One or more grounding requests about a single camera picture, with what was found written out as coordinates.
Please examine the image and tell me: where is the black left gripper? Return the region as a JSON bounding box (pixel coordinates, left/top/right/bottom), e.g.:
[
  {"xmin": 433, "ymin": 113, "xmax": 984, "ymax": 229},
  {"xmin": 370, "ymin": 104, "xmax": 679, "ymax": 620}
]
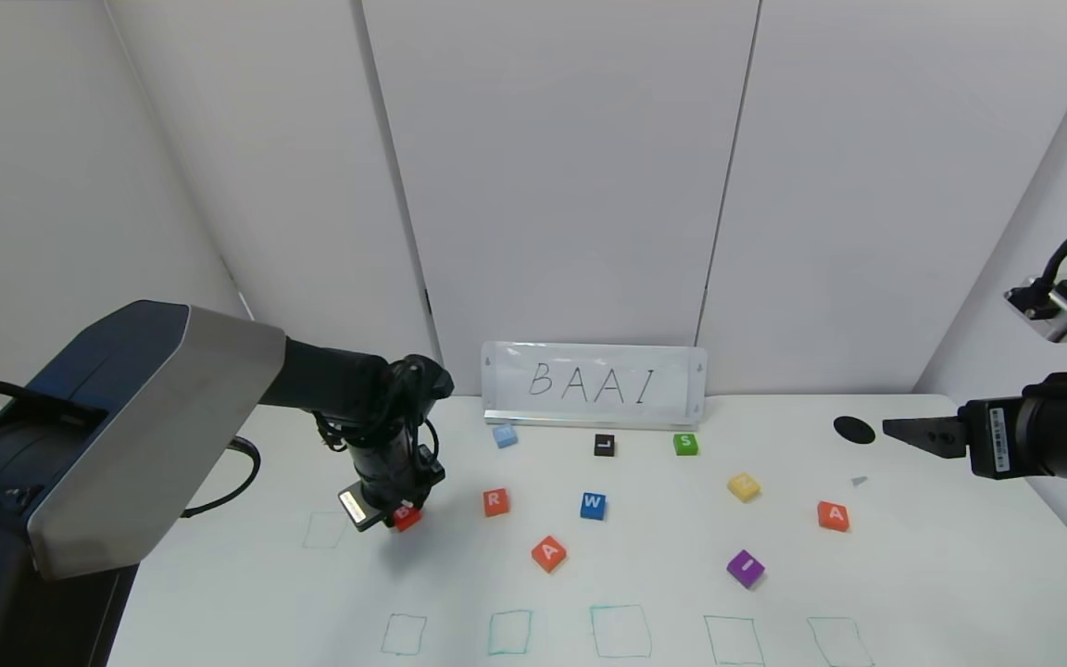
[{"xmin": 337, "ymin": 436, "xmax": 424, "ymax": 533}]

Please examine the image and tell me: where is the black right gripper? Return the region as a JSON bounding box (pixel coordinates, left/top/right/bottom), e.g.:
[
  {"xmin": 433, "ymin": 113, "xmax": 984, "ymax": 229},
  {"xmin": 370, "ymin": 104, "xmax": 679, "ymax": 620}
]
[{"xmin": 882, "ymin": 384, "xmax": 1067, "ymax": 489}]

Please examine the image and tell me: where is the white BAAI sign card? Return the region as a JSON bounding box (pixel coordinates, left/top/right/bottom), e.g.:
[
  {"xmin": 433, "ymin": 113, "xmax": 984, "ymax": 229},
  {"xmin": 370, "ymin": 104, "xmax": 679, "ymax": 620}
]
[{"xmin": 483, "ymin": 344, "xmax": 708, "ymax": 432}]

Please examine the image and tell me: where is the purple I letter block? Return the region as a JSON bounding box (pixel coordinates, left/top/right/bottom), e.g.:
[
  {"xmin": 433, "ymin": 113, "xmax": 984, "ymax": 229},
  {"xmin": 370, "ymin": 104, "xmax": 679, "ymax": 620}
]
[{"xmin": 726, "ymin": 549, "xmax": 766, "ymax": 590}]

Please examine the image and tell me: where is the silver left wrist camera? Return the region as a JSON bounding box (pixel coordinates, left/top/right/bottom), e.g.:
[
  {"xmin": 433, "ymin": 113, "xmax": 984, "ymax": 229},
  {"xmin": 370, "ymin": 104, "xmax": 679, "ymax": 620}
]
[{"xmin": 339, "ymin": 484, "xmax": 385, "ymax": 533}]

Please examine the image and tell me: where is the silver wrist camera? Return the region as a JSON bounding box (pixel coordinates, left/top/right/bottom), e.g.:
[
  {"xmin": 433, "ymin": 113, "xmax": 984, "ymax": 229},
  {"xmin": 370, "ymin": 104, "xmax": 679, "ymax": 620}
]
[
  {"xmin": 339, "ymin": 484, "xmax": 385, "ymax": 533},
  {"xmin": 1004, "ymin": 276, "xmax": 1067, "ymax": 344}
]

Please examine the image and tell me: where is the black left wrist camera cable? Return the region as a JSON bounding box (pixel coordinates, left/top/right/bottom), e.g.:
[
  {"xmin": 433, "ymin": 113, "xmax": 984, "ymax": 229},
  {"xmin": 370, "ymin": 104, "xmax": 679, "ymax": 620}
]
[{"xmin": 316, "ymin": 357, "xmax": 446, "ymax": 485}]

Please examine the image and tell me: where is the braided left arm cable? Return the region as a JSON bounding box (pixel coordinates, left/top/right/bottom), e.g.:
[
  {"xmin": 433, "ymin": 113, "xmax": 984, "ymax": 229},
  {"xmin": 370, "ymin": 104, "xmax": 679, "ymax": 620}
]
[{"xmin": 183, "ymin": 437, "xmax": 262, "ymax": 518}]

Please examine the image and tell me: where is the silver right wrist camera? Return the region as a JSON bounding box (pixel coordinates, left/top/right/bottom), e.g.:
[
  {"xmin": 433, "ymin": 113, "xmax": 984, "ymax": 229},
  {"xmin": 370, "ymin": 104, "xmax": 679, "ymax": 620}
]
[{"xmin": 1004, "ymin": 276, "xmax": 1067, "ymax": 344}]

